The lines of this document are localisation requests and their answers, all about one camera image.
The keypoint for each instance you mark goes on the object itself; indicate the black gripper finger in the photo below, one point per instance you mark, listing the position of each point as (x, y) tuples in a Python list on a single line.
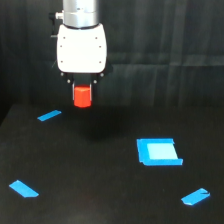
[(93, 87), (73, 91)]

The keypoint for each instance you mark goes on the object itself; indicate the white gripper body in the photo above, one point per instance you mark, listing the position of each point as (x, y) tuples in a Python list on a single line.
[(82, 52)]

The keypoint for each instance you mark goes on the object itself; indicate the red hexagonal block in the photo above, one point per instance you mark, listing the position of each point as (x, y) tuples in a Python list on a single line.
[(82, 96)]

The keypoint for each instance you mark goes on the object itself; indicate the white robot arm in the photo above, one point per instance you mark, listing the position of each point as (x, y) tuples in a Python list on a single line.
[(78, 14)]

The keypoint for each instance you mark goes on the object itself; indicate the blue tape strip top left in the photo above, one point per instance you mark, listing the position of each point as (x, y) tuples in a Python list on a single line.
[(49, 115)]

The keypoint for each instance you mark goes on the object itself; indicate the blue tape strip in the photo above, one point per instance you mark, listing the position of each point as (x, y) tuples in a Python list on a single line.
[(49, 115), (195, 197), (22, 189)]

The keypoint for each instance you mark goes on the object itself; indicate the black backdrop curtain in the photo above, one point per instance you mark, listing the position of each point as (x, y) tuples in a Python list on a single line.
[(165, 54)]

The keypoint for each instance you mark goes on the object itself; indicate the blue tape strip bottom left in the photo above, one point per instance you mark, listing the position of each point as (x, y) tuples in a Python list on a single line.
[(22, 189)]

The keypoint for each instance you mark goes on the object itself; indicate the blue tape strip bottom right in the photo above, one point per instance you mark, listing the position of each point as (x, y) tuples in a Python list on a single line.
[(195, 197)]

